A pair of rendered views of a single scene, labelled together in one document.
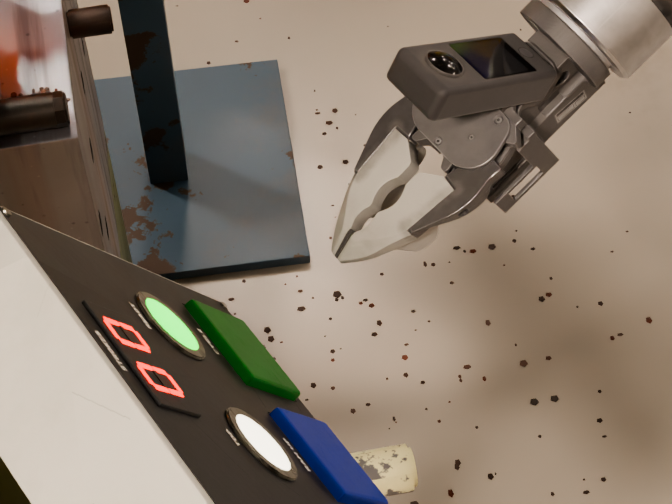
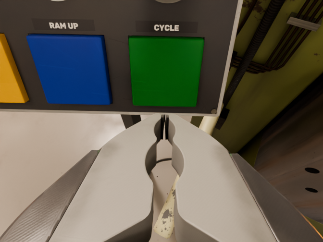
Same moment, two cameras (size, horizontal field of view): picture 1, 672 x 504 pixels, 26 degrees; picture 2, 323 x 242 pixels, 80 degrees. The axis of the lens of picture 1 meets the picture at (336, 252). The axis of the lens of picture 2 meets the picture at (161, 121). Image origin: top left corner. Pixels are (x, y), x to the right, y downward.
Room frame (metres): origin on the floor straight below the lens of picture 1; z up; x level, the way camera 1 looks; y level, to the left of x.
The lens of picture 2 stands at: (0.57, -0.05, 1.17)
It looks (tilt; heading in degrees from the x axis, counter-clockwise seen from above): 62 degrees down; 127
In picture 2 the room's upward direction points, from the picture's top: 1 degrees clockwise
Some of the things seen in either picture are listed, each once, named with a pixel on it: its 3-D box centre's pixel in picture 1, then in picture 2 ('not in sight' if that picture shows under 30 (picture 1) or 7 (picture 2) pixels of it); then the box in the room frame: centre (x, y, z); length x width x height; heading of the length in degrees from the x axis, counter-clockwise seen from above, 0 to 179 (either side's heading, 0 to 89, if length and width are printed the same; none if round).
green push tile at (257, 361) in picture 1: (238, 355); (165, 73); (0.49, 0.07, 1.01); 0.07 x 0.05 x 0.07; 36
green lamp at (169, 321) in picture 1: (170, 325); not in sight; (0.46, 0.10, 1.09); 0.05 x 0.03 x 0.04; 11
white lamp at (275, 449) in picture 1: (261, 443); not in sight; (0.38, 0.04, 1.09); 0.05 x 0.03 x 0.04; 11
